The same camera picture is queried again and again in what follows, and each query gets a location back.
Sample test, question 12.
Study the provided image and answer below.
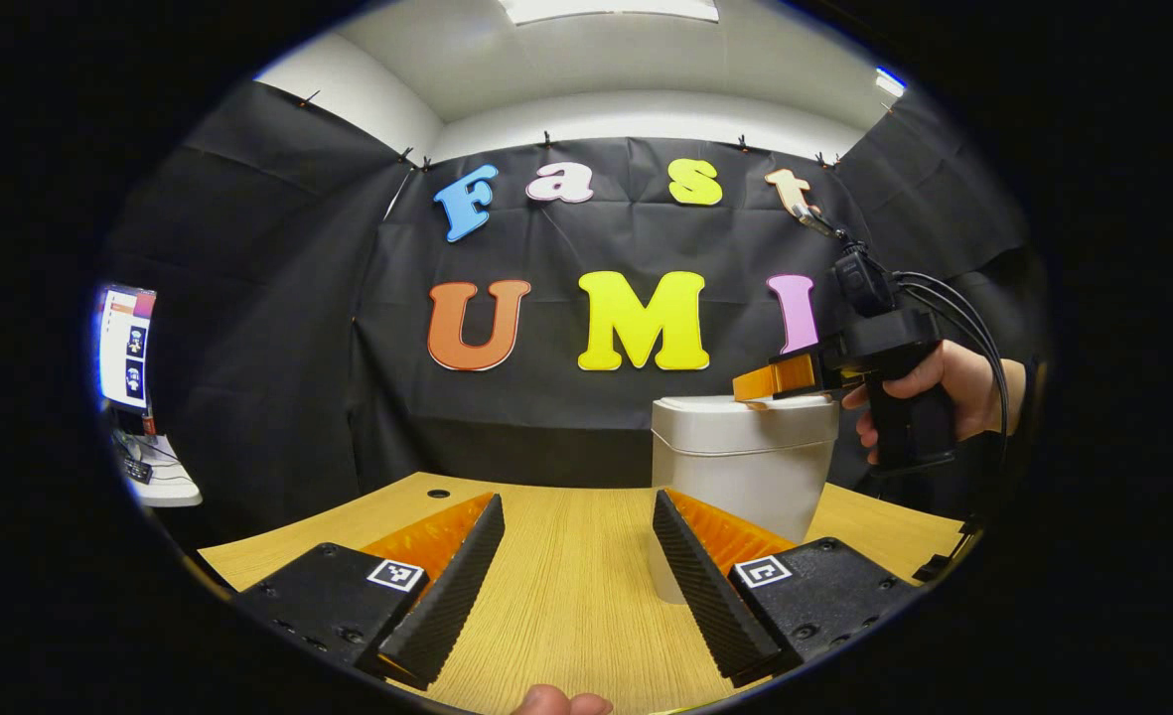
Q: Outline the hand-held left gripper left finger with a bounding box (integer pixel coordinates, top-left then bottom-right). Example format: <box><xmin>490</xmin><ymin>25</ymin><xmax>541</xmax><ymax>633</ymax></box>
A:
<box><xmin>233</xmin><ymin>492</ymin><xmax>506</xmax><ymax>692</ymax></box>

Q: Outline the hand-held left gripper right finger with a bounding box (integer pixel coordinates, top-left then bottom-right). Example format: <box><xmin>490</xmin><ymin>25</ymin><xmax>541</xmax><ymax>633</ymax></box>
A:
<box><xmin>652</xmin><ymin>488</ymin><xmax>920</xmax><ymax>689</ymax></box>

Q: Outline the white desktop garbage bin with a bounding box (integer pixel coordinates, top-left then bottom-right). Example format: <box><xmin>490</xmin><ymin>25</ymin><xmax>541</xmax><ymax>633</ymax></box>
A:
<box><xmin>648</xmin><ymin>394</ymin><xmax>841</xmax><ymax>605</ymax></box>

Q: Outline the wooden desktop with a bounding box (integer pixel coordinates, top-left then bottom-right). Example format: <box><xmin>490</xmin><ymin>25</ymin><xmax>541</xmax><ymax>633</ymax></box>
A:
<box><xmin>197</xmin><ymin>472</ymin><xmax>974</xmax><ymax>715</ymax></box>

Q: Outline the black desk edge clamp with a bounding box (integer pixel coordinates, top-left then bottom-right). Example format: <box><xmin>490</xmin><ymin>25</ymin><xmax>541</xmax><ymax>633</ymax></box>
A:
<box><xmin>912</xmin><ymin>516</ymin><xmax>981</xmax><ymax>584</ymax></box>

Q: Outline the black backdrop cloth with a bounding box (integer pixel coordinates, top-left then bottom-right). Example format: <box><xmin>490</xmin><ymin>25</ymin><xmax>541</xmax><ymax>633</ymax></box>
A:
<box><xmin>99</xmin><ymin>79</ymin><xmax>1054</xmax><ymax>542</ymax></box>

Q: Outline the white side table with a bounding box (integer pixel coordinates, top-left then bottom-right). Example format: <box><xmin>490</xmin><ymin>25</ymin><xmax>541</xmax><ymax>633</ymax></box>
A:
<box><xmin>112</xmin><ymin>427</ymin><xmax>204</xmax><ymax>509</ymax></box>

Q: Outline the ceiling light panel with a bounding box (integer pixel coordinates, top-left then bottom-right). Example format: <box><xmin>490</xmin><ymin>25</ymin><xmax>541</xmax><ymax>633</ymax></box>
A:
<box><xmin>497</xmin><ymin>0</ymin><xmax>721</xmax><ymax>26</ymax></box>

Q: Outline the computer monitor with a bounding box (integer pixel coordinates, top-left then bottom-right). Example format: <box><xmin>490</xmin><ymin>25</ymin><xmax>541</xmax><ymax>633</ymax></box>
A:
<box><xmin>97</xmin><ymin>285</ymin><xmax>158</xmax><ymax>413</ymax></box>

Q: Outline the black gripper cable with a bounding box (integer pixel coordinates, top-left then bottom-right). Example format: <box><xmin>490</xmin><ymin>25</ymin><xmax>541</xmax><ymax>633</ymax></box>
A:
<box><xmin>889</xmin><ymin>270</ymin><xmax>1012</xmax><ymax>478</ymax></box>

